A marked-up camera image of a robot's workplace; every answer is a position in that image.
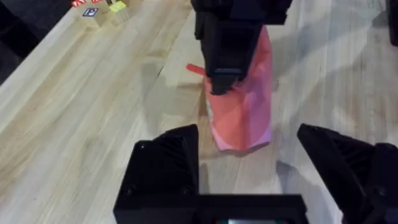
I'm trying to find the red pen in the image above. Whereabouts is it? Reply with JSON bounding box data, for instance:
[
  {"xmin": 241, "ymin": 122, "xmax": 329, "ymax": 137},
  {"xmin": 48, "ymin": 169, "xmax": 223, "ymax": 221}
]
[{"xmin": 185, "ymin": 63, "xmax": 206, "ymax": 77}]

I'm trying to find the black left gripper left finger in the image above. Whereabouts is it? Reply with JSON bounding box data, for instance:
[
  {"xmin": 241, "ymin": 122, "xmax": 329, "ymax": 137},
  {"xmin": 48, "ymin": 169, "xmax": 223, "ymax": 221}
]
[{"xmin": 113, "ymin": 123, "xmax": 200, "ymax": 215}]

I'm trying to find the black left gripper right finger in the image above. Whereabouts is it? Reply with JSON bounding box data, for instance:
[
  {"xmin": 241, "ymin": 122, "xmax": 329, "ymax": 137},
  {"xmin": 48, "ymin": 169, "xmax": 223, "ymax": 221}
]
[{"xmin": 296, "ymin": 123, "xmax": 398, "ymax": 224}]

